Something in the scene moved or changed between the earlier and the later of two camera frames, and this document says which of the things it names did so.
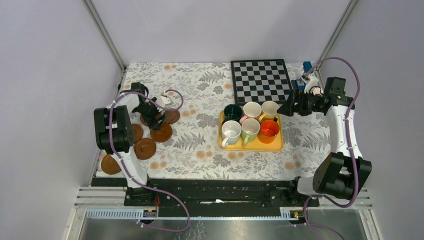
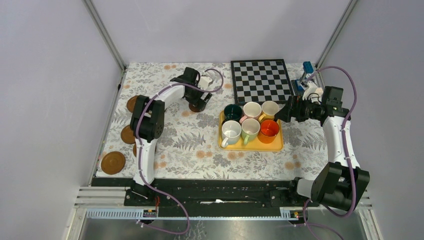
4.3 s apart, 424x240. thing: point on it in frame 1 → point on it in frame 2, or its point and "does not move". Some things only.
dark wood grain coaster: (172, 116) → (196, 109)
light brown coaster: (109, 165) does not move
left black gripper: (151, 121) → (197, 101)
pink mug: (251, 110) does not move
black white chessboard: (266, 81) does not move
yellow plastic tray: (276, 145) does not move
